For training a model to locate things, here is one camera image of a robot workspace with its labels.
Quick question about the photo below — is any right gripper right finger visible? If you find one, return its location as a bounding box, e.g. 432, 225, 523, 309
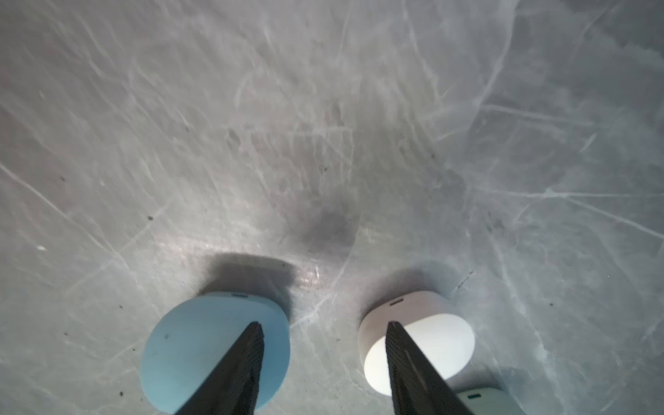
386, 321, 472, 415

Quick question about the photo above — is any blue earbud case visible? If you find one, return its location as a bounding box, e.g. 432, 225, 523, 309
140, 292, 291, 414

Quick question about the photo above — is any white earbud case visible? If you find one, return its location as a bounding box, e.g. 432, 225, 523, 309
358, 290, 476, 396

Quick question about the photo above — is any mint green earbud case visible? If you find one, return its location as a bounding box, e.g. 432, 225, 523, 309
457, 387, 526, 415

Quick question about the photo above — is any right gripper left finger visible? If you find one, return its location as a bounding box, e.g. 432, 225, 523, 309
176, 322, 265, 415

